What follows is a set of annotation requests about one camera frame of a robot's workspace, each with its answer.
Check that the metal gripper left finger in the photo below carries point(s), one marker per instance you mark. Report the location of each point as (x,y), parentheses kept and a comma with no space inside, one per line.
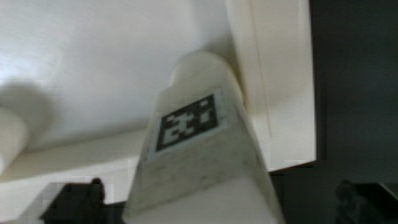
(79,206)

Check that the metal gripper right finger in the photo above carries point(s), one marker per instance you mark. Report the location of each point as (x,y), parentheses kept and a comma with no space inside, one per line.
(367,203)

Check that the white leg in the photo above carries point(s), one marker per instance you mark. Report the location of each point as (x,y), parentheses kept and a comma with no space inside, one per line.
(202,183)

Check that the white square tabletop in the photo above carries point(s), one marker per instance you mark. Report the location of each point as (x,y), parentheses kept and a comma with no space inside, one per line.
(88,54)

